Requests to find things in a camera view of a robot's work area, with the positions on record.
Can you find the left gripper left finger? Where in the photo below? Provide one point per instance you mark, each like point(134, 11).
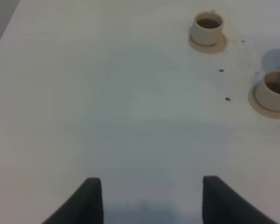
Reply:
point(85, 206)

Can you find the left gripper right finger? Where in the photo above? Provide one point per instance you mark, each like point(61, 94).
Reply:
point(222, 205)

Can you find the near beige cup saucer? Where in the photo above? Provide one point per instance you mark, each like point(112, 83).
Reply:
point(258, 108)

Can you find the beige cup saucer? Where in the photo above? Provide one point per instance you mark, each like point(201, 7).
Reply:
point(258, 108)
point(212, 49)

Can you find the near beige teacup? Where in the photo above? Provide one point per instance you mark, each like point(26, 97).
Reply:
point(267, 93)

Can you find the beige teacup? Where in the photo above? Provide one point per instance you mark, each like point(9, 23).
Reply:
point(267, 93)
point(207, 28)

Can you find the far beige cup saucer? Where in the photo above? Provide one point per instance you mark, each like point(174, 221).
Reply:
point(212, 49)

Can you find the far beige teacup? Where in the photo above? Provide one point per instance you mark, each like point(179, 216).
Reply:
point(207, 28)

